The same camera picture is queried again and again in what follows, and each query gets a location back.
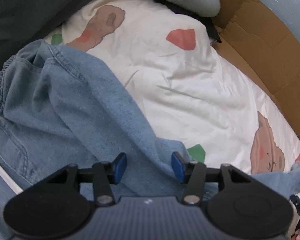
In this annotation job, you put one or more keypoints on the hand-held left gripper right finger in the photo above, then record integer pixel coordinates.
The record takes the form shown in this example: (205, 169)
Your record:
(177, 166)

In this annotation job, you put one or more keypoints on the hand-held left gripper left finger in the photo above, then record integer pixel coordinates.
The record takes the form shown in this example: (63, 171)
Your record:
(120, 167)

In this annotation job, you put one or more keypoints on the blue denim jeans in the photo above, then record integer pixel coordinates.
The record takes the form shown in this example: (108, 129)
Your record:
(77, 110)

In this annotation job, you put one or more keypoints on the bear print blanket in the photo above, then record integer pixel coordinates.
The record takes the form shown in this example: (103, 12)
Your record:
(190, 85)

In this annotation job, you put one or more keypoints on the black cloth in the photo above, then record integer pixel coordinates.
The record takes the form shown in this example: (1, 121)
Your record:
(212, 30)

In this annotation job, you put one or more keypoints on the flat brown cardboard sheet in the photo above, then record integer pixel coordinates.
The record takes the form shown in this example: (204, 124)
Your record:
(265, 42)

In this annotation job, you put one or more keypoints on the dark grey pillow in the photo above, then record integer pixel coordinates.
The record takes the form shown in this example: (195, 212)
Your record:
(27, 17)

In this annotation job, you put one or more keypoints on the grey plastic-wrapped mattress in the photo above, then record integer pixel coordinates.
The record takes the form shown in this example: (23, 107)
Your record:
(285, 2)

